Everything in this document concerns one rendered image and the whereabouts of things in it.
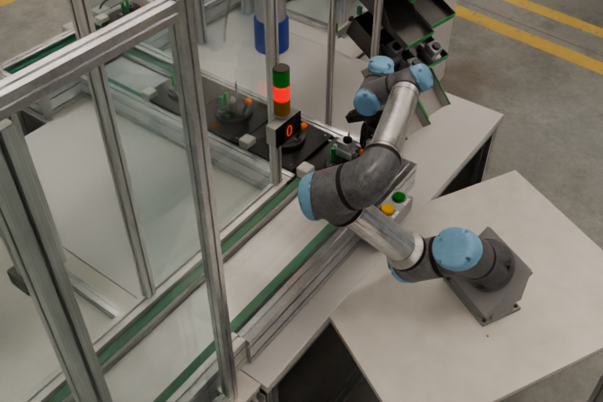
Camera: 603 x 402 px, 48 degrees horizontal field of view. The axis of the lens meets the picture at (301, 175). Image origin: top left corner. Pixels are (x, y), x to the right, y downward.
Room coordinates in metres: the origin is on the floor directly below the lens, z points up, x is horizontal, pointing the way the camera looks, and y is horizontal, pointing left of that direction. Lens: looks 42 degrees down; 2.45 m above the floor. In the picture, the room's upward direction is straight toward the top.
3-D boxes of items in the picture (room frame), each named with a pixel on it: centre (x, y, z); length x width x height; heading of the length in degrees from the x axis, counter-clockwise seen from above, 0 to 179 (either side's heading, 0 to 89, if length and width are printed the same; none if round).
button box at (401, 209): (1.50, -0.27, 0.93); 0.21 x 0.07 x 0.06; 143
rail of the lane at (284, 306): (1.39, -0.11, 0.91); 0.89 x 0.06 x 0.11; 143
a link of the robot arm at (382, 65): (1.64, -0.23, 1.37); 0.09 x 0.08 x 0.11; 159
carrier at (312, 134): (1.85, 0.06, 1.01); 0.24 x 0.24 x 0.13; 53
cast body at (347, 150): (1.71, -0.14, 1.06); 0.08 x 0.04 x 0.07; 53
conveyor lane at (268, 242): (1.47, 0.05, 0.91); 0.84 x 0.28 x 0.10; 143
